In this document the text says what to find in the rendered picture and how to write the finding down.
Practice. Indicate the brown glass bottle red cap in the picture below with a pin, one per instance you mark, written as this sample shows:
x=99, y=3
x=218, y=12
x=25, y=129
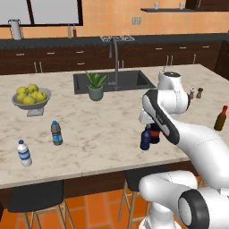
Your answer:
x=220, y=120

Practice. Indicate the grey fruit bowl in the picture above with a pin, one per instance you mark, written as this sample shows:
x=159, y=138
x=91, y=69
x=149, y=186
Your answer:
x=31, y=108

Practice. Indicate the white cup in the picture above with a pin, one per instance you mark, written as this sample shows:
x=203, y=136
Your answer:
x=156, y=5
x=181, y=5

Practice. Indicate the yellow-green apple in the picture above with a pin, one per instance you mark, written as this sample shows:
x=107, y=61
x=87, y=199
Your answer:
x=21, y=97
x=29, y=100
x=32, y=88
x=41, y=96
x=22, y=90

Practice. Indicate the dark blue bottle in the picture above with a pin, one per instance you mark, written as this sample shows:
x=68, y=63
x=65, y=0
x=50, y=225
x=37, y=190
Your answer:
x=145, y=140

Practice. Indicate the dark brown bottle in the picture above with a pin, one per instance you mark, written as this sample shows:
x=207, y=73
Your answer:
x=74, y=31

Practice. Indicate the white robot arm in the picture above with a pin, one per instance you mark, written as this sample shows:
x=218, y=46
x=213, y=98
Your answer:
x=196, y=143

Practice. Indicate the white plastic bottle blue cap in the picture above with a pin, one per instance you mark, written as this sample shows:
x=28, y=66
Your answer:
x=24, y=155

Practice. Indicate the dark brown island base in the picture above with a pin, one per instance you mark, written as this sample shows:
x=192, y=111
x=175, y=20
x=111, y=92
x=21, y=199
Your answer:
x=89, y=184

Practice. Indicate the dark wall shelf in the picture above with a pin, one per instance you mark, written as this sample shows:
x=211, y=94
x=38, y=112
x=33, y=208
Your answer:
x=167, y=10

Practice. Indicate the window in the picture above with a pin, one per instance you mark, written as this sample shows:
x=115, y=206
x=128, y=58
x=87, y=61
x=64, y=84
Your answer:
x=41, y=12

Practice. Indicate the dark brown wall cupboard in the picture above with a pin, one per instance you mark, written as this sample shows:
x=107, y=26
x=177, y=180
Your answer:
x=207, y=4

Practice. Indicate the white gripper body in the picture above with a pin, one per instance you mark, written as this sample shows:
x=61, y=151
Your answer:
x=145, y=117

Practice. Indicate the black sink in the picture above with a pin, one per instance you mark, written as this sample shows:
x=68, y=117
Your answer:
x=131, y=80

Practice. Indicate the pale bottle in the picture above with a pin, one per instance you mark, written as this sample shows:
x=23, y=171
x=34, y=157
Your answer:
x=69, y=31

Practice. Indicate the hob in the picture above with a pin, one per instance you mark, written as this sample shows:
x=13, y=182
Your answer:
x=117, y=38

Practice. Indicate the green plant in grey pot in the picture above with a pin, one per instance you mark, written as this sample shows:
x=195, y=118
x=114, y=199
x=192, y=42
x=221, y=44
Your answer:
x=96, y=88

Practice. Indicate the grey tap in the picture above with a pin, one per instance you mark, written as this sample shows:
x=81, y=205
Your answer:
x=115, y=59

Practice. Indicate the wall socket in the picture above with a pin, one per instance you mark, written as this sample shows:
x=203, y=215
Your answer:
x=136, y=20

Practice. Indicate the dark brown cupboard run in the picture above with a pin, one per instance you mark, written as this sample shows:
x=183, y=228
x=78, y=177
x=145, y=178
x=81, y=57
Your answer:
x=59, y=59

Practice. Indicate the black stool wooden legs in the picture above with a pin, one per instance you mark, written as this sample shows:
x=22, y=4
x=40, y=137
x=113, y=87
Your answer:
x=35, y=196
x=140, y=179

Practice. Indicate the white salt shaker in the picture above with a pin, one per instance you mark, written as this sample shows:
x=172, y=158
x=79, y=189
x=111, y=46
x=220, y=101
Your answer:
x=192, y=93

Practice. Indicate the brown pepper shaker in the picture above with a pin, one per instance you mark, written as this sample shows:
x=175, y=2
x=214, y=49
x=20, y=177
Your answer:
x=199, y=93

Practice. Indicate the red and black bottle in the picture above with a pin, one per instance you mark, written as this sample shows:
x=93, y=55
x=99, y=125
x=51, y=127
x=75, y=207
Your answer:
x=154, y=135

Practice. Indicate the grey jug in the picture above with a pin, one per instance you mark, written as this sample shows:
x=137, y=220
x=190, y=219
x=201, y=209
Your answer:
x=15, y=29

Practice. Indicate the grey plastic bottle blue cap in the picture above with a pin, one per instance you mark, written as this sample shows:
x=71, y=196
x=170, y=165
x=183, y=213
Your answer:
x=56, y=134

